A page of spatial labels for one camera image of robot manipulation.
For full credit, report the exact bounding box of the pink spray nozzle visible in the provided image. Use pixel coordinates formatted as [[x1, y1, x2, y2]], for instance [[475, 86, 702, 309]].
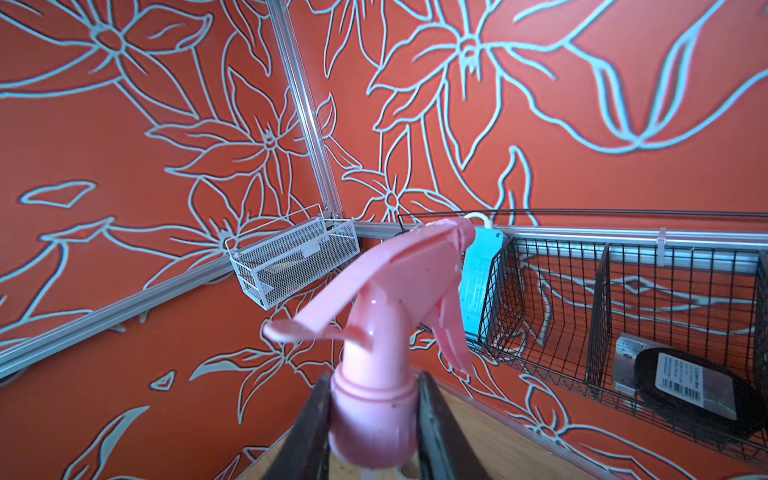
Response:
[[262, 217, 476, 470]]

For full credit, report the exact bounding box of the black wire basket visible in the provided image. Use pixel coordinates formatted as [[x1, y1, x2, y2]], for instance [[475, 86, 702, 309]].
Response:
[[411, 209, 767, 479]]

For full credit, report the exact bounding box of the clear plastic wall bin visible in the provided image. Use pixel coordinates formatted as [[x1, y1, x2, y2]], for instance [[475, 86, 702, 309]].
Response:
[[224, 214, 360, 310]]

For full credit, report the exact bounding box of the light blue box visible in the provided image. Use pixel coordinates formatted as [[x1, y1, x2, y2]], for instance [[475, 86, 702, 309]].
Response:
[[459, 227, 504, 339]]

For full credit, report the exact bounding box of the black round device with label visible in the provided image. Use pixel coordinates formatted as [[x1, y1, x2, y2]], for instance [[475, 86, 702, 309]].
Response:
[[612, 333, 767, 444]]

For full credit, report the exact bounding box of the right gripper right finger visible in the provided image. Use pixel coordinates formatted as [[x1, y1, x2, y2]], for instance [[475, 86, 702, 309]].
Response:
[[417, 372, 489, 479]]

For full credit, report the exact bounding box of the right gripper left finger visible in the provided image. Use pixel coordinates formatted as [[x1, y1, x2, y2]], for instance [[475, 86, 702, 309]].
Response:
[[263, 374, 331, 480]]

